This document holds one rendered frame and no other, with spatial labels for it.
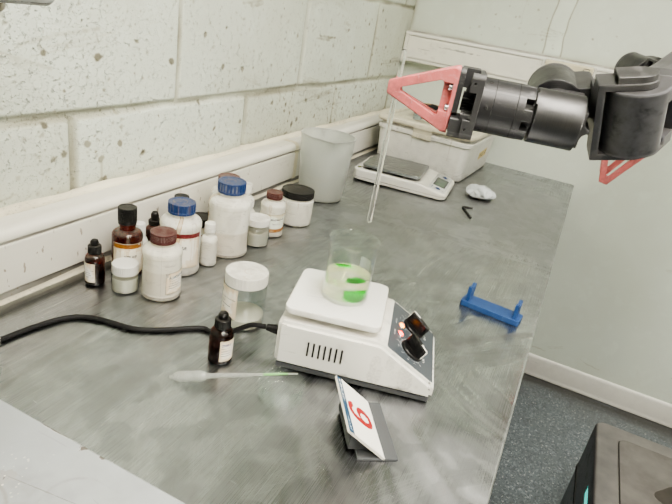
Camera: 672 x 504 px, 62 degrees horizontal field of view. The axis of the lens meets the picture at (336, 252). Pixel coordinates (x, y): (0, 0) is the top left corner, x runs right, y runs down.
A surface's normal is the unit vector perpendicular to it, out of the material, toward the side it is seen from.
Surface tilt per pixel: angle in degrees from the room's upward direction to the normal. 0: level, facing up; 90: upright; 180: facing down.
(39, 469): 0
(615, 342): 90
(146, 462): 0
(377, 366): 90
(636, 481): 0
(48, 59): 90
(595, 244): 90
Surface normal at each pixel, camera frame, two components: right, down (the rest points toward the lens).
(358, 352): -0.17, 0.37
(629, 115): -0.50, 0.55
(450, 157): -0.47, 0.35
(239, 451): 0.16, -0.90
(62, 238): 0.89, 0.31
